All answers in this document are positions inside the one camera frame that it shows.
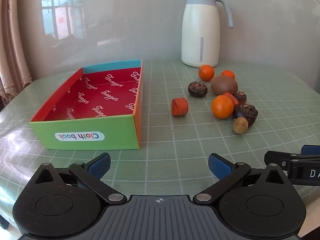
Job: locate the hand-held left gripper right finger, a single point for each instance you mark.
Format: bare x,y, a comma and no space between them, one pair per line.
220,167

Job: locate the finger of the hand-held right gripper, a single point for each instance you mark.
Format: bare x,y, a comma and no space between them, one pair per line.
311,150
275,158

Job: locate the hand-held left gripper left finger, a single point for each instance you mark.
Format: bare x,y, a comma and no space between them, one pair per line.
98,167

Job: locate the colourful cardboard box red inside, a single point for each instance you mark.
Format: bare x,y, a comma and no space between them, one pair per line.
82,130

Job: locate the dark water chestnut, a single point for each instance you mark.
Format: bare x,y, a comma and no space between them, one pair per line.
246,113
241,97
197,88

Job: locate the large orange mandarin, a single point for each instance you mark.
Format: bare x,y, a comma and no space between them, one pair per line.
222,106

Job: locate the long carrot piece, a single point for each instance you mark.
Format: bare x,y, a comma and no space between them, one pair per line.
232,98

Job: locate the short carrot piece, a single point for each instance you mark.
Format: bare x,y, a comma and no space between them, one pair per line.
179,107

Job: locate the brown kiwi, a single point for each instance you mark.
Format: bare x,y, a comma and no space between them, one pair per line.
224,85

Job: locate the small orange mandarin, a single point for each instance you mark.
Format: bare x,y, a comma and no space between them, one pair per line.
228,74

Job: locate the medium orange mandarin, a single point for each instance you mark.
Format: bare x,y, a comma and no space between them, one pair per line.
206,72

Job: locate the white thermos jug grey lid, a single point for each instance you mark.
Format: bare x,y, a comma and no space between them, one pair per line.
200,30

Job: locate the beige lace curtain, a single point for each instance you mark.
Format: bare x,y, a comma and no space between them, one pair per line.
12,42

